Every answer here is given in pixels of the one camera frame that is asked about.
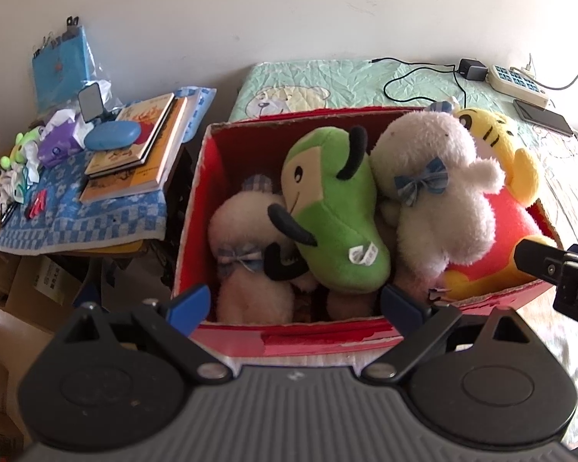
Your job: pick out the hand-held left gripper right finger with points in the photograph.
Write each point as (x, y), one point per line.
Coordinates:
(397, 303)

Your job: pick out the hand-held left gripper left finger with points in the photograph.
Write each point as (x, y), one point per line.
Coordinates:
(192, 304)

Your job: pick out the pink teddy bear plush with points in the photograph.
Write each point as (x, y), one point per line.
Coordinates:
(349, 305)

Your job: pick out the yellow tiger plush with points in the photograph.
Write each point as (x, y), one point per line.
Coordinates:
(505, 221)

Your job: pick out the small white bunny plush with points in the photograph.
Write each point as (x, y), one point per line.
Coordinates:
(241, 221)

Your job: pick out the green plush toy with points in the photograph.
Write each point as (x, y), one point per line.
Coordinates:
(332, 211)

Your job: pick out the large white bunny plush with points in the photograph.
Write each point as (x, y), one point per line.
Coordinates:
(438, 154)

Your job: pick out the red cardboard box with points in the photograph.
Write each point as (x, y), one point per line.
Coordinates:
(250, 154)

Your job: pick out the blue checkered cloth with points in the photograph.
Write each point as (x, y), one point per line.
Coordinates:
(91, 226)

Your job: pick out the stack of books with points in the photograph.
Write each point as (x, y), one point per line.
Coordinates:
(159, 173)

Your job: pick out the black smartphone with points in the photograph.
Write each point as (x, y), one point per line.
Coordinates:
(544, 118)

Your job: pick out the white power strip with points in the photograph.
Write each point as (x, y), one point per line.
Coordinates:
(518, 83)

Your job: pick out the red clip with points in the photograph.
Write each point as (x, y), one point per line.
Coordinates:
(36, 204)

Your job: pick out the blue glasses case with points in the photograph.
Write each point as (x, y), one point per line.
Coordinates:
(111, 135)

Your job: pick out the white USB charger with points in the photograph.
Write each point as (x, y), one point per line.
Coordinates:
(524, 68)

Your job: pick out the yellow book dark border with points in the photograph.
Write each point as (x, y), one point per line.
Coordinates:
(144, 115)

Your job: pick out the black power adapter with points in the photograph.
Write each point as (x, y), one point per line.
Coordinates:
(473, 70)

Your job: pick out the small white toy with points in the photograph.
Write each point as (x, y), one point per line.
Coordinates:
(0, 185)

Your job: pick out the small silver mirror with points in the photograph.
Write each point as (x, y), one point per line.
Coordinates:
(91, 101)

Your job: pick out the green frog toy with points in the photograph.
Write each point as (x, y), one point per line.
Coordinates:
(21, 147)

